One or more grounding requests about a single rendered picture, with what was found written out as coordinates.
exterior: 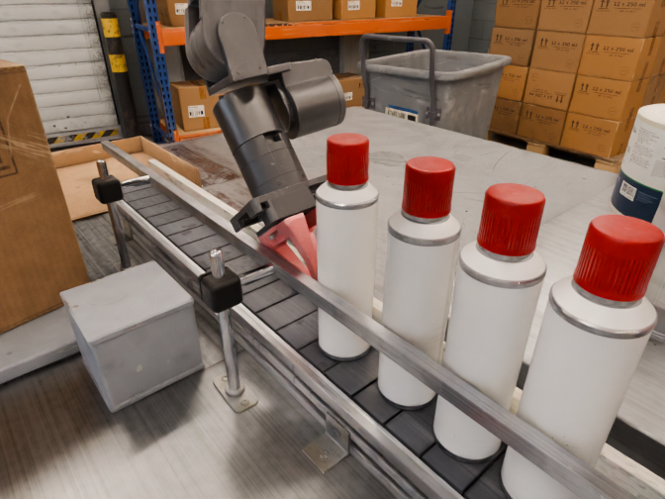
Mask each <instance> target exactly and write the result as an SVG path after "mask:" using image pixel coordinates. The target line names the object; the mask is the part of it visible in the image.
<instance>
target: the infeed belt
mask: <svg viewBox="0 0 665 499"><path fill-rule="evenodd" d="M123 193H124V199H123V200H124V201H125V202H126V203H127V204H128V205H129V206H130V207H132V208H133V209H134V210H135V211H136V212H137V213H138V214H140V215H141V216H142V217H143V218H144V219H145V220H146V221H148V222H149V223H150V224H151V225H152V226H153V227H154V228H156V229H157V230H158V231H159V232H160V233H161V234H162V235H164V236H165V237H166V238H167V239H168V240H169V241H171V242H172V243H173V244H174V245H175V246H176V247H177V248H179V249H180V250H181V251H182V252H183V253H184V254H186V255H187V256H188V257H189V258H190V259H191V260H192V261H194V262H195V263H196V264H197V265H198V266H199V267H200V268H202V269H203V270H204V271H205V272H207V271H210V270H211V264H210V259H209V252H210V250H212V249H220V250H222V252H223V255H224V263H225V266H227V267H228V268H229V269H231V270H232V271H233V272H234V273H236V274H237V275H239V274H242V273H244V272H247V271H249V270H252V269H254V268H257V267H259V266H261V265H260V264H259V263H258V262H256V261H255V260H254V259H252V258H251V257H249V256H248V255H247V254H245V253H244V252H243V251H241V250H240V249H238V248H237V247H235V246H234V245H233V244H231V243H230V242H228V241H227V240H226V239H224V238H223V237H222V236H220V235H219V234H218V233H216V232H215V231H213V230H212V229H211V228H209V227H208V226H207V225H205V224H204V223H202V222H201V221H200V220H198V219H197V218H196V217H194V216H193V215H191V214H190V213H189V212H187V211H186V210H185V209H183V208H182V207H180V206H179V205H178V204H176V203H175V202H174V201H172V200H171V199H170V198H168V197H167V196H165V195H164V194H163V193H161V192H160V191H159V190H157V189H156V188H154V187H153V186H152V185H150V184H147V185H142V186H138V187H134V188H130V189H126V190H123ZM242 296H243V300H242V302H241V304H242V305H243V306H244V307H245V308H246V309H248V310H249V311H250V312H251V313H252V314H253V315H254V316H256V317H257V318H258V319H259V320H260V321H261V322H262V323H264V324H265V325H266V326H267V327H268V328H269V329H271V330H272V331H273V332H274V333H275V334H276V335H277V336H279V337H280V338H281V339H282V340H283V341H284V342H285V343H287V344H288V345H289V346H290V347H291V348H292V349H294V350H295V351H296V352H297V353H298V354H299V355H300V356H302V357H303V358H304V359H305V360H306V361H307V362H308V363H310V364H311V365H312V366H313V367H314V368H315V369H317V370H318V371H319V372H320V373H321V374H322V375H323V376H325V377H326V378H327V379H328V380H329V381H330V382H331V383H333V384H334V385H335V386H336V387H337V388H338V389H339V390H341V391H342V392H343V393H344V394H345V395H346V396H347V397H349V398H350V399H351V400H352V401H353V402H354V403H355V404H357V405H358V406H359V407H360V408H361V409H362V410H364V411H365V412H366V413H367V414H368V415H369V416H370V417H372V418H373V419H374V420H375V421H376V422H377V423H378V424H380V425H381V426H382V427H383V428H384V429H385V430H386V431H388V432H389V433H390V434H391V435H392V436H393V437H394V438H396V439H397V440H398V441H399V442H400V443H401V444H402V445H404V446H405V447H406V448H407V449H408V450H410V451H411V452H412V453H413V454H414V455H415V456H416V457H418V458H419V459H420V460H421V461H422V462H423V463H424V464H426V465H427V466H428V467H429V468H430V469H431V470H432V471H434V472H435V473H436V474H437V475H438V476H439V477H440V478H442V479H443V480H444V481H445V482H446V483H447V484H448V485H450V486H451V487H452V488H453V489H454V490H455V491H457V492H458V493H459V494H460V495H461V496H462V497H463V498H465V499H508V498H507V496H506V495H505V493H504V491H503V488H502V485H501V481H500V471H501V467H502V465H503V462H504V458H505V455H506V451H507V447H508V445H507V444H505V443H504V442H501V447H500V450H499V451H498V453H497V454H496V455H495V456H494V457H493V458H492V459H490V460H489V461H486V462H483V463H466V462H462V461H459V460H456V459H454V458H452V457H451V456H449V455H448V454H446V453H445V452H444V451H443V450H442V449H441V448H440V447H439V446H438V444H437V443H436V441H435V439H434V436H433V432H432V425H433V421H434V415H435V409H436V402H437V395H438V394H436V397H435V398H434V400H433V402H432V403H431V404H430V405H428V406H427V407H425V408H422V409H420V410H413V411H412V410H402V409H399V408H396V407H394V406H392V405H390V404H389V403H387V402H386V401H385V400H384V399H383V398H382V397H381V395H380V394H379V391H378V388H377V380H378V369H379V353H380V351H379V350H377V349H376V348H374V347H373V346H371V348H370V350H369V352H368V353H367V354H366V355H365V356H364V357H362V358H360V359H357V360H353V361H338V360H334V359H331V358H329V357H327V356H326V355H324V354H323V353H322V352H321V350H320V347H319V314H318V306H317V305H315V304H314V303H313V302H311V301H310V300H308V299H307V298H306V297H304V296H303V295H302V294H300V293H299V292H297V291H296V290H295V289H293V288H292V287H291V286H289V285H288V284H286V283H285V282H284V281H282V280H281V279H280V278H278V277H277V276H275V275H274V274H272V275H270V276H267V277H265V278H263V279H260V280H258V281H256V282H253V283H251V284H248V285H246V286H245V287H242Z"/></svg>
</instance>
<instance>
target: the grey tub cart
mask: <svg viewBox="0 0 665 499"><path fill-rule="evenodd" d="M367 39H370V40H381V41H393V42H405V43H416V44H426V45H427V46H428V48H429V50H414V51H409V52H404V53H398V54H393V55H388V56H382V57H377V58H371V59H366V60H365V45H364V44H365V41H366V40H367ZM359 47H360V62H358V63H357V69H359V70H361V76H362V81H363V87H364V96H362V107H364V109H368V110H371V111H375V112H379V113H383V114H387V115H391V116H395V117H399V118H402V119H406V120H410V121H414V122H418V123H422V124H426V125H430V126H433V127H437V128H441V129H445V130H449V131H452V132H456V133H460V134H463V135H467V136H471V137H475V138H479V139H483V140H486V139H487V135H488V131H489V127H490V123H491V118H492V114H493V110H494V106H495V102H496V98H497V94H498V90H499V85H500V81H501V77H502V73H503V69H504V66H506V65H509V64H511V63H512V58H511V57H509V56H506V55H498V54H487V53H477V52H465V51H454V50H436V49H435V47H434V44H433V42H432V41H431V40H430V39H427V38H417V37H404V36H391V35H378V34H365V35H363V36H362V37H361V39H360V42H359Z"/></svg>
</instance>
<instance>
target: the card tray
mask: <svg viewBox="0 0 665 499"><path fill-rule="evenodd" d="M111 143H112V144H114V145H115V146H116V147H118V148H119V149H121V150H123V151H124V152H126V153H127V154H129V155H130V156H132V157H133V158H135V159H136V160H138V161H139V162H141V163H142V164H144V165H145V166H147V167H148V168H149V164H148V161H149V160H151V159H155V160H157V161H159V162H160V163H162V164H163V165H165V166H167V167H168V168H170V169H171V170H173V171H174V172H176V173H178V174H179V175H181V176H182V177H184V178H186V179H187V180H189V181H190V182H192V183H194V184H195V185H197V186H198V187H200V188H202V186H201V180H200V173H199V168H197V167H195V166H194V165H192V164H190V163H188V162H187V161H185V160H183V159H181V158H180V157H178V156H176V155H174V154H173V153H171V152H169V151H167V150H165V149H163V148H162V147H160V146H158V145H156V144H155V143H153V142H151V141H149V140H148V139H146V138H144V137H142V136H139V137H133V138H128V139H122V140H117V141H112V142H111ZM51 155H52V158H53V161H54V165H55V168H56V171H57V175H58V178H59V181H60V185H61V188H62V191H63V194H64V198H65V201H66V204H67V208H68V211H69V214H70V218H71V221H72V222H75V221H79V220H83V219H86V218H90V217H94V216H98V215H101V214H105V213H109V212H108V208H107V204H102V203H100V202H99V201H98V200H97V199H96V197H95V194H94V190H93V186H92V183H91V180H92V179H93V178H96V177H99V173H98V169H97V165H96V161H97V160H99V159H104V160H105V161H106V163H107V167H108V171H109V174H112V175H114V176H116V177H117V178H118V179H119V180H120V181H125V180H129V179H133V178H137V177H139V176H138V175H137V174H135V173H134V172H132V171H131V170H130V169H128V168H127V167H126V166H124V165H123V164H122V163H120V162H119V161H117V160H116V159H115V158H113V157H112V156H111V155H109V154H108V153H106V152H105V151H104V150H103V149H102V145H101V144H96V145H91V146H86V147H80V148H75V149H69V150H60V151H54V152H52V153H51Z"/></svg>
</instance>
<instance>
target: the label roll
mask: <svg viewBox="0 0 665 499"><path fill-rule="evenodd" d="M664 189H665V104H654V105H648V106H644V107H641V108H640V109H639V110H638V113H637V116H636V119H635V122H634V125H633V129H632V132H631V135H630V138H629V141H628V144H627V148H626V151H625V154H624V157H623V160H622V164H621V167H620V170H619V173H618V176H617V182H616V185H615V188H614V191H613V194H612V198H611V201H610V206H611V208H612V210H613V211H614V212H615V213H616V214H617V215H624V216H629V217H633V218H637V219H640V220H643V221H646V222H648V223H651V224H652V221H653V218H654V216H655V214H656V211H657V209H658V207H659V204H660V201H661V198H662V195H663V192H664Z"/></svg>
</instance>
